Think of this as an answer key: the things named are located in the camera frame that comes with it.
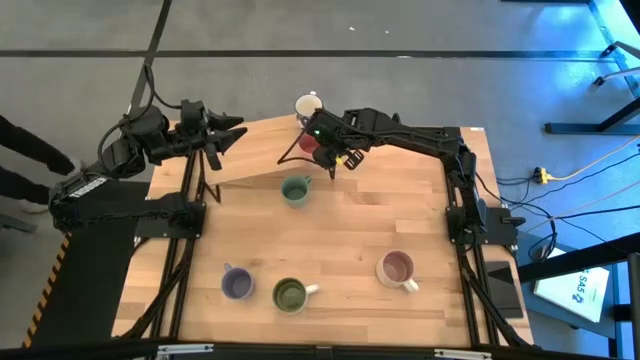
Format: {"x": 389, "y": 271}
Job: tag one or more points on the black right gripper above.
{"x": 332, "y": 137}

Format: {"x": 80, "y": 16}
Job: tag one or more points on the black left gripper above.
{"x": 195, "y": 130}

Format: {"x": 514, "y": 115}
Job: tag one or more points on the cream mug with blue pattern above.
{"x": 306, "y": 105}

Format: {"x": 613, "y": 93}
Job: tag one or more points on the teal green mug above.
{"x": 295, "y": 191}

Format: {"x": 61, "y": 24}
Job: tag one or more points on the white mug with pink inside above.
{"x": 395, "y": 269}

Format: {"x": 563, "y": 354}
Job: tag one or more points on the purple mug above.
{"x": 237, "y": 285}

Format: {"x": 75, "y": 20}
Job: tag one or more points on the white lettered mug green inside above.
{"x": 290, "y": 295}

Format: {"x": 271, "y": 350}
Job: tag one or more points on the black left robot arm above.
{"x": 130, "y": 135}

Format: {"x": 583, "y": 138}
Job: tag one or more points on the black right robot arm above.
{"x": 425, "y": 140}

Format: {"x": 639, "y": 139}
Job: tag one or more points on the wooden shelf riser black legs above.
{"x": 260, "y": 150}

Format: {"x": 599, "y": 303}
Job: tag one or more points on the person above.
{"x": 30, "y": 145}

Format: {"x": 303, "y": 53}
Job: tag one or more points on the yellow power strip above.
{"x": 542, "y": 175}

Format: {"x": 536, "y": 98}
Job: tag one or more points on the black aluminium beam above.
{"x": 320, "y": 352}

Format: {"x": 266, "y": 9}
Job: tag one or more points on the black hazard-striped floor mat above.
{"x": 85, "y": 300}

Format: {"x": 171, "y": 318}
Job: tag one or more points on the black tablet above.
{"x": 502, "y": 290}

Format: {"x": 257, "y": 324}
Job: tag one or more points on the grey floor object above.
{"x": 17, "y": 223}

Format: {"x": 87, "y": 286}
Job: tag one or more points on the black slanted bar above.
{"x": 580, "y": 257}

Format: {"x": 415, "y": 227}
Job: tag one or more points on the white printed box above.
{"x": 570, "y": 292}

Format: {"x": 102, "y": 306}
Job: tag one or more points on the black metal table frame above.
{"x": 452, "y": 260}

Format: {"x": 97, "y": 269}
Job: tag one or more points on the silver beam bracket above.
{"x": 462, "y": 354}
{"x": 185, "y": 349}

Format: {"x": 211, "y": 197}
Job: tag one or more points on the black desk frame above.
{"x": 610, "y": 120}

